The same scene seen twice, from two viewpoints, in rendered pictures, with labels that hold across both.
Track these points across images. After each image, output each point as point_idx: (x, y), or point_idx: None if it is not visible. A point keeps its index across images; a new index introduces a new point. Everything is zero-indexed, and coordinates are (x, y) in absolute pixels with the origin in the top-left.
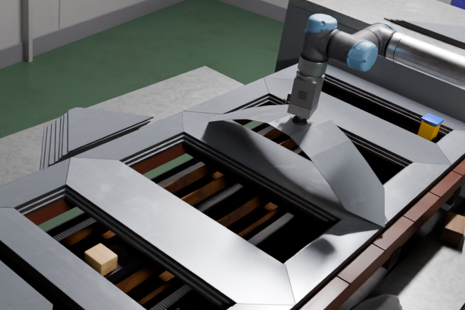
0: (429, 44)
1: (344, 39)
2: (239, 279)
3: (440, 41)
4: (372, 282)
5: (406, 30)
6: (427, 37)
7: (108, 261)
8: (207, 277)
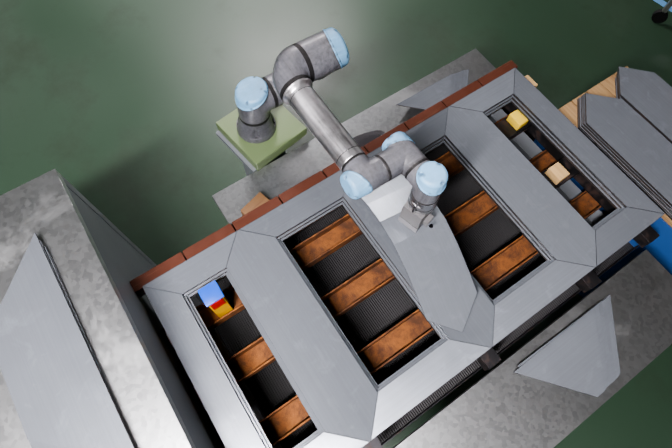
0: (333, 128)
1: (418, 149)
2: (478, 127)
3: (116, 395)
4: (326, 216)
5: (148, 438)
6: (130, 409)
7: (554, 164)
8: (497, 131)
